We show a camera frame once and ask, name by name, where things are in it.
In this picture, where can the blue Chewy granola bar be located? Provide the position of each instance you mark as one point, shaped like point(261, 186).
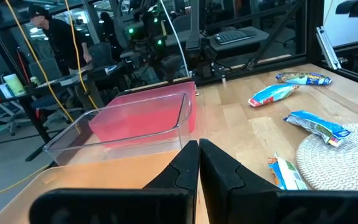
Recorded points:
point(303, 78)
point(315, 126)

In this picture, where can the dark office chair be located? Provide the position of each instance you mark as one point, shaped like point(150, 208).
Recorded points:
point(171, 67)

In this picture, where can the blue-seat office chair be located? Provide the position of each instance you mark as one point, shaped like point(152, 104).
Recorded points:
point(46, 102)

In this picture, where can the grey office chair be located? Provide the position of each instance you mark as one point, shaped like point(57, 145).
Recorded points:
point(101, 54)

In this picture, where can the white-base office chair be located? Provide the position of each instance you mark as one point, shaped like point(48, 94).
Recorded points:
point(7, 124)

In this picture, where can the black computer keyboard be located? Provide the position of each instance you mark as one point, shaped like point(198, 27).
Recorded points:
point(234, 35)

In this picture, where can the light blue red-tipped bar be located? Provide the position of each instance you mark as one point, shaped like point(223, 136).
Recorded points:
point(286, 175)
point(272, 95)

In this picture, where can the red plastic tray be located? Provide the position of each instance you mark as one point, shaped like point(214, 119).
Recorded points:
point(153, 90)

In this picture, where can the orange plastic tray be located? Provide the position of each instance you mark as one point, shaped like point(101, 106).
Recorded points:
point(104, 177)

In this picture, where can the person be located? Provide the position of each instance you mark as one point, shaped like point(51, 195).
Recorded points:
point(107, 28)
point(62, 40)

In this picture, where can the clear plastic bin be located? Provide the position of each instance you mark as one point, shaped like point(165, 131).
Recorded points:
point(119, 152)

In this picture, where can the black standing desk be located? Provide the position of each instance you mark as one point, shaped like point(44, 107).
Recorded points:
point(34, 115)

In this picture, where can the silver aluminium bracket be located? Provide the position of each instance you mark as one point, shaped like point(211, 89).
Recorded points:
point(328, 48)

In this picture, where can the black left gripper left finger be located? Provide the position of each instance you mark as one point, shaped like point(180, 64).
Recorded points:
point(166, 205)

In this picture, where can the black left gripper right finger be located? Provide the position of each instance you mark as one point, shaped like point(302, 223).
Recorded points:
point(234, 202)

